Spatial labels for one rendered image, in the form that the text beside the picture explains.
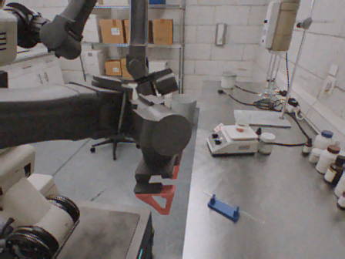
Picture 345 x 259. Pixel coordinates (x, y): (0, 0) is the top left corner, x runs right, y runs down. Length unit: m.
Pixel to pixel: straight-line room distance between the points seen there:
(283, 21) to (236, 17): 2.07
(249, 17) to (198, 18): 0.66
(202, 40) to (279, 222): 2.82
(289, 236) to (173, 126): 0.55
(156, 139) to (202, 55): 3.05
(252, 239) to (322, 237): 0.19
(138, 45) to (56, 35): 0.24
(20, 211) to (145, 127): 0.71
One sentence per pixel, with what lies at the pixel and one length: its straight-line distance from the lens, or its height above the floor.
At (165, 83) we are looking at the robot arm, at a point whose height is 1.12.
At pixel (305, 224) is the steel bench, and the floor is 0.75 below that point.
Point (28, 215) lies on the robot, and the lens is 0.91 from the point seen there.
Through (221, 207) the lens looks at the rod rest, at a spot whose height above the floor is 0.76.
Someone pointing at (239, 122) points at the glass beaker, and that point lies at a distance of 0.96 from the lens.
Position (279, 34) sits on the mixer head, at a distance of 1.22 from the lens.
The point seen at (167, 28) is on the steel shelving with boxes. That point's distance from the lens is 2.94.
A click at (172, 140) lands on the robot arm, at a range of 0.26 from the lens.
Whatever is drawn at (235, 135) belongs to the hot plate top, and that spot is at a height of 0.84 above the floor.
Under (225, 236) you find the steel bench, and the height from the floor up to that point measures 0.75.
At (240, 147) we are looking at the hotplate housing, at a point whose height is 0.79.
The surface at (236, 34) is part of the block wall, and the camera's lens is 3.27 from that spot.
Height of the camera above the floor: 1.28
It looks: 29 degrees down
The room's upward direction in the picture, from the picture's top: straight up
